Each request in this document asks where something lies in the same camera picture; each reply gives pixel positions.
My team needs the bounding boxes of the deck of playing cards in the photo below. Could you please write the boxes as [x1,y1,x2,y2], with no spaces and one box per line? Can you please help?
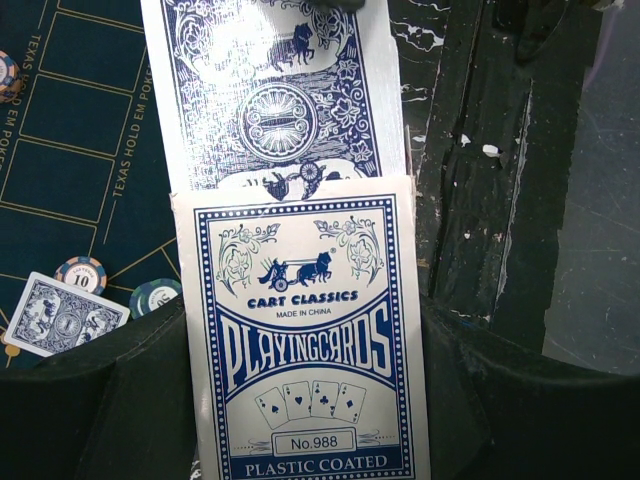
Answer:
[141,1,406,201]

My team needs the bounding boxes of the round blue poker mat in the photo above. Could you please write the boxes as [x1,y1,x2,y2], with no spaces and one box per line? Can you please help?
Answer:
[0,0,186,371]

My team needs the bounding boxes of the blue playing card box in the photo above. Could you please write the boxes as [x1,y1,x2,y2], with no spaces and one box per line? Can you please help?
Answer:
[171,175,431,479]

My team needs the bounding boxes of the green poker chip stack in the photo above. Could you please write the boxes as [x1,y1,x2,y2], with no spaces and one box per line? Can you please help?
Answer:
[129,278,182,319]

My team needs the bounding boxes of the blue white poker chip stack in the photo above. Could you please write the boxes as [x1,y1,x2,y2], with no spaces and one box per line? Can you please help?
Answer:
[54,256,108,295]

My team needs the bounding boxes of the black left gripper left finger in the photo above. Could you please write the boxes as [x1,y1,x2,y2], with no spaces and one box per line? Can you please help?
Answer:
[1,297,196,479]

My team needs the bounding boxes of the blue white chips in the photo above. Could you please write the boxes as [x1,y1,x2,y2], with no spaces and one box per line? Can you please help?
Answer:
[0,51,22,103]

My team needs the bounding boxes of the dealt face-down playing card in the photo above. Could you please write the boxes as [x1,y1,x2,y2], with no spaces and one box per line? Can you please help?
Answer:
[5,272,130,357]

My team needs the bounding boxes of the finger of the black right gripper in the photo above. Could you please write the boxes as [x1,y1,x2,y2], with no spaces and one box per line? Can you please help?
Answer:
[308,0,365,13]

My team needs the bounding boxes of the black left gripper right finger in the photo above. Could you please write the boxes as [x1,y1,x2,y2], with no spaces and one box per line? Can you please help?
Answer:
[420,297,639,479]

